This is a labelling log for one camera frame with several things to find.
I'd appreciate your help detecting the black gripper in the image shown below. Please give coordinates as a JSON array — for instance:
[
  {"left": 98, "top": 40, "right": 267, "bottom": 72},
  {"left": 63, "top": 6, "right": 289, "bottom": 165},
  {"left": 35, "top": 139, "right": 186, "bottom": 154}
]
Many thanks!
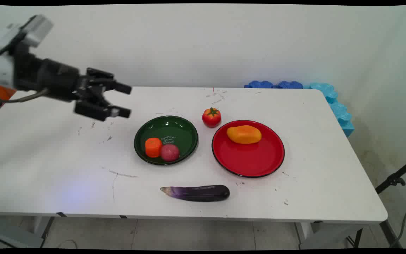
[{"left": 12, "top": 42, "right": 133, "bottom": 122}]

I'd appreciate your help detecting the white table leg frame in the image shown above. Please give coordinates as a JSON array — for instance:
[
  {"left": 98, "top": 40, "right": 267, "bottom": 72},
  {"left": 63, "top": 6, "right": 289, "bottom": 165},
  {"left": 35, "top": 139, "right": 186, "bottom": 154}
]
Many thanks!
[{"left": 0, "top": 216, "right": 56, "bottom": 249}]

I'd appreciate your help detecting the light blue foam strip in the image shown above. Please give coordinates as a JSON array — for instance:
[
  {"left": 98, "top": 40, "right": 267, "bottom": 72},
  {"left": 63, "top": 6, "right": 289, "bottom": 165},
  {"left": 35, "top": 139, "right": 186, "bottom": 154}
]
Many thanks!
[{"left": 303, "top": 83, "right": 355, "bottom": 138}]

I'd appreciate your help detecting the dark blue foam piece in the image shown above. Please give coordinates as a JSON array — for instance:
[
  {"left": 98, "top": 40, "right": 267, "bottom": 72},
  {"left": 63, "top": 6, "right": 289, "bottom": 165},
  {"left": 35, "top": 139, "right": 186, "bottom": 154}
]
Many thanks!
[
  {"left": 244, "top": 80, "right": 274, "bottom": 89},
  {"left": 276, "top": 81, "right": 303, "bottom": 89}
]

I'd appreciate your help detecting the orange toy persimmon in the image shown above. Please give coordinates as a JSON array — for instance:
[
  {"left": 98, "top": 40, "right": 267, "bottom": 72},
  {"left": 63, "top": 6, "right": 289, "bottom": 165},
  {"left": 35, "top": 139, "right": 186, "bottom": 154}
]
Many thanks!
[{"left": 145, "top": 138, "right": 163, "bottom": 158}]

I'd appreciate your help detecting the dark green round plate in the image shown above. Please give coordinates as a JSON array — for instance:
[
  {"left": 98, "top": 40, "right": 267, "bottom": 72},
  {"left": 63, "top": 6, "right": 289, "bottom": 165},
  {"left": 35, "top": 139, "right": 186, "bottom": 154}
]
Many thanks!
[{"left": 134, "top": 115, "right": 199, "bottom": 166}]

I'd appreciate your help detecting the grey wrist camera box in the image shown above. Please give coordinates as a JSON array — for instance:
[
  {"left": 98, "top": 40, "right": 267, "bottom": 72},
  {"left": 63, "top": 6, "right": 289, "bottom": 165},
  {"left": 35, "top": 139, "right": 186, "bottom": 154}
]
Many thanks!
[{"left": 19, "top": 14, "right": 54, "bottom": 48}]

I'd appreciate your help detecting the orange red block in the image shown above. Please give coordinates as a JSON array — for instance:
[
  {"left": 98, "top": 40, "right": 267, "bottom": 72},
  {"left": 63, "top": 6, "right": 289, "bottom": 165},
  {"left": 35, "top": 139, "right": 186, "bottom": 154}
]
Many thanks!
[{"left": 0, "top": 84, "right": 17, "bottom": 121}]

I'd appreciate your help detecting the red round plate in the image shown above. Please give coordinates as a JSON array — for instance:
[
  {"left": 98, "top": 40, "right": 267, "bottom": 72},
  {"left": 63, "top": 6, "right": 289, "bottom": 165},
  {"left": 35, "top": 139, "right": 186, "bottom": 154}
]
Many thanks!
[{"left": 212, "top": 120, "right": 285, "bottom": 178}]

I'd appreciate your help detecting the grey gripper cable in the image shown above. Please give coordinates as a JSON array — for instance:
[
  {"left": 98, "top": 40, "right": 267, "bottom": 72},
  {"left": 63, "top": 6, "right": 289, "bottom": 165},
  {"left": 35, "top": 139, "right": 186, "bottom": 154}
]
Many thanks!
[{"left": 0, "top": 88, "right": 50, "bottom": 104}]

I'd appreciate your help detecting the yellow toy mango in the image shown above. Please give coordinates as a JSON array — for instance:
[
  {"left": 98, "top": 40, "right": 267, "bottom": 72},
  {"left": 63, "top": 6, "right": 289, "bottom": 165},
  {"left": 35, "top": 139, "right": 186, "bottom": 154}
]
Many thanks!
[{"left": 227, "top": 125, "right": 262, "bottom": 145}]

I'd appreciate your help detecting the purple toy eggplant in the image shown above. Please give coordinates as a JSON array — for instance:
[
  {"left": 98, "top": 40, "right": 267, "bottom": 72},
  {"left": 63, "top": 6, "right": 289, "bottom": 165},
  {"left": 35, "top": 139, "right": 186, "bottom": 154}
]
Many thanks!
[{"left": 160, "top": 185, "right": 230, "bottom": 202}]

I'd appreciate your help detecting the red toy tomato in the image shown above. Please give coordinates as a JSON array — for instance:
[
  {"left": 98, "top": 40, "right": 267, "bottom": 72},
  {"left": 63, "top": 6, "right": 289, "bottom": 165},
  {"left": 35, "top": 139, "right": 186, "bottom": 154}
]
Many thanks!
[{"left": 202, "top": 107, "right": 222, "bottom": 128}]

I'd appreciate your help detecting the red round toy fruit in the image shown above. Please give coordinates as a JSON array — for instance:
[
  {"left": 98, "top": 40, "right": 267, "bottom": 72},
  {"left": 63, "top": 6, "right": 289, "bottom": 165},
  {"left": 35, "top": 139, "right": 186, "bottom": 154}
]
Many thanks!
[{"left": 160, "top": 144, "right": 180, "bottom": 162}]

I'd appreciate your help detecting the black metal table leg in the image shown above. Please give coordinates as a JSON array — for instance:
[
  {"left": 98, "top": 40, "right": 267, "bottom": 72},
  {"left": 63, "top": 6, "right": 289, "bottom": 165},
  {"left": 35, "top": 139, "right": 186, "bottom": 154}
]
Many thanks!
[{"left": 379, "top": 219, "right": 404, "bottom": 249}]

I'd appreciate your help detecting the black tripod stand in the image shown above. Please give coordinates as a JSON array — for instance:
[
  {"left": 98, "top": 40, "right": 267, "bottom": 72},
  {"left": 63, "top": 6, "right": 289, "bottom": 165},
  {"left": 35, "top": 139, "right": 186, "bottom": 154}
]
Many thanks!
[{"left": 375, "top": 155, "right": 406, "bottom": 195}]

